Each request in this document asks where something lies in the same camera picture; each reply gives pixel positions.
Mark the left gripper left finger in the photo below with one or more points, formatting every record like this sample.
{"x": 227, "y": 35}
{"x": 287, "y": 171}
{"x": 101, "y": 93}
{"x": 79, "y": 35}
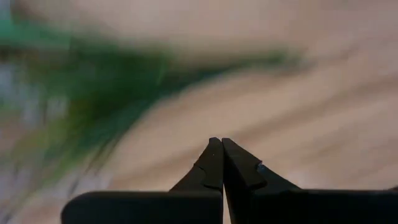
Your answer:
{"x": 140, "y": 208}

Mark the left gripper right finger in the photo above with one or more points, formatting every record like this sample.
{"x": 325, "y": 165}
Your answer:
{"x": 311, "y": 208}

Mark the white flower bunch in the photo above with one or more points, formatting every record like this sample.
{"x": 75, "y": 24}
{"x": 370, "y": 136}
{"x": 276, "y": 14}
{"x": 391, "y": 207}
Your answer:
{"x": 102, "y": 81}

